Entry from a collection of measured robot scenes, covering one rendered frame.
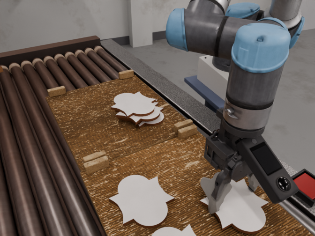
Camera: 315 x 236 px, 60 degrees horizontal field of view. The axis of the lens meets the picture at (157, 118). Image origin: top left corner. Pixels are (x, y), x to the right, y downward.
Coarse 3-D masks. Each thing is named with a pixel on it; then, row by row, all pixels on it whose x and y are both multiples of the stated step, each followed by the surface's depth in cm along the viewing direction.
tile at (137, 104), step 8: (120, 96) 86; (128, 96) 86; (136, 96) 86; (144, 96) 86; (120, 104) 82; (128, 104) 82; (136, 104) 82; (144, 104) 82; (152, 104) 82; (128, 112) 79; (136, 112) 79; (144, 112) 79; (152, 112) 80
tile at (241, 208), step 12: (240, 180) 61; (240, 192) 58; (252, 192) 59; (204, 204) 57; (228, 204) 56; (240, 204) 56; (252, 204) 56; (264, 204) 56; (216, 216) 55; (228, 216) 54; (240, 216) 54; (252, 216) 54; (264, 216) 54; (240, 228) 52; (252, 228) 52
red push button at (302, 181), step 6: (306, 174) 67; (294, 180) 65; (300, 180) 65; (306, 180) 65; (312, 180) 65; (300, 186) 64; (306, 186) 64; (312, 186) 64; (306, 192) 62; (312, 192) 62; (312, 198) 61
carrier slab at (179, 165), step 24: (168, 144) 75; (192, 144) 75; (120, 168) 68; (144, 168) 68; (168, 168) 68; (192, 168) 68; (96, 192) 61; (168, 192) 61; (192, 192) 61; (264, 192) 61; (120, 216) 56; (168, 216) 56; (192, 216) 56; (288, 216) 56
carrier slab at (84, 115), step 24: (48, 96) 96; (72, 96) 96; (96, 96) 96; (72, 120) 84; (96, 120) 84; (120, 120) 84; (168, 120) 84; (72, 144) 75; (96, 144) 75; (120, 144) 75; (144, 144) 75
